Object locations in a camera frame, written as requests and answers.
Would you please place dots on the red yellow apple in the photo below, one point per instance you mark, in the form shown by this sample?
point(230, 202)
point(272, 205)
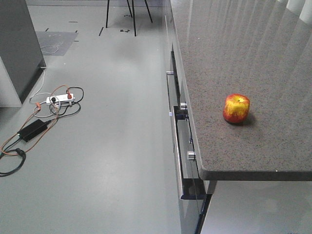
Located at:
point(236, 108)

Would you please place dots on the silver oven knob upper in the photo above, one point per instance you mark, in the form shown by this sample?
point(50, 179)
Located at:
point(183, 106)

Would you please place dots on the silver oven knob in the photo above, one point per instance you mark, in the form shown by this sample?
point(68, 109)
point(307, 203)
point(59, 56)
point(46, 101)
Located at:
point(183, 106)
point(191, 155)

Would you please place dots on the silver oven knob lower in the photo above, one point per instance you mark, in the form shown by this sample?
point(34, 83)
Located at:
point(191, 155)

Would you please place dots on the glossy oven door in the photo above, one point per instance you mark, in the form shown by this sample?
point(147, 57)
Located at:
point(190, 186)

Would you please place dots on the white power strip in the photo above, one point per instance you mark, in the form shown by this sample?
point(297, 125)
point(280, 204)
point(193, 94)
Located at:
point(60, 98)

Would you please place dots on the grey speckled kitchen counter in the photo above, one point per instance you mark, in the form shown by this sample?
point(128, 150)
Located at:
point(258, 173)

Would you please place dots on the black chair legs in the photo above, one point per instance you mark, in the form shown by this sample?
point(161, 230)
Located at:
point(131, 8)

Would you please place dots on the dark grey floor mat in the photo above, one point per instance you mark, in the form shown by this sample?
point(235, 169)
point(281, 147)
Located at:
point(55, 43)

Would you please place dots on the black power adapter brick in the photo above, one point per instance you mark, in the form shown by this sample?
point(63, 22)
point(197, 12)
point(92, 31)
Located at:
point(32, 130)

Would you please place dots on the grey cabinet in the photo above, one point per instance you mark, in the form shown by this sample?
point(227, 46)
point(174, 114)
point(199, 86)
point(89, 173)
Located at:
point(21, 59)

